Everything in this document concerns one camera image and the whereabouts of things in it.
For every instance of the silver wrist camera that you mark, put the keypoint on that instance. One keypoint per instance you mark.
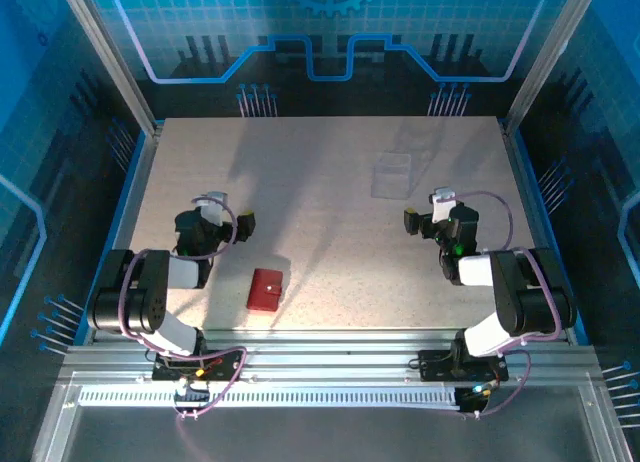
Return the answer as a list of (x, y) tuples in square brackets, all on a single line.
[(214, 209)]

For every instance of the red leather card holder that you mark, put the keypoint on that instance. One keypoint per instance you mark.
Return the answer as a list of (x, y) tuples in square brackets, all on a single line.
[(264, 289)]

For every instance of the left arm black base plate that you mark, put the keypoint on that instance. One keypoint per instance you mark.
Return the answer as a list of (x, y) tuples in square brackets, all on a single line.
[(225, 364)]

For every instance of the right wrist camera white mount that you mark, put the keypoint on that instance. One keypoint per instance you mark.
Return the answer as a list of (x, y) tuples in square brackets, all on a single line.
[(442, 207)]

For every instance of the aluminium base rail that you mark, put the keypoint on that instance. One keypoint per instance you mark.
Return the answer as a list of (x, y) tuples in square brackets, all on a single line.
[(325, 354)]

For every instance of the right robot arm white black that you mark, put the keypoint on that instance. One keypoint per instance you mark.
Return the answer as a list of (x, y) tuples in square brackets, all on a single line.
[(530, 297)]

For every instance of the aluminium frame post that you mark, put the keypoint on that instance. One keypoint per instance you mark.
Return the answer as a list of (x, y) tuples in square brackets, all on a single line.
[(110, 57), (550, 52)]

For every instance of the aluminium side rail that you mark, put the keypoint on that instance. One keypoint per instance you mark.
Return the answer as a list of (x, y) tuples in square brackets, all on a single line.
[(534, 202), (132, 202)]

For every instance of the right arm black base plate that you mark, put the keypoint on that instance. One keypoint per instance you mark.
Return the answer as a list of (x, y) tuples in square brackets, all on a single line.
[(435, 364)]

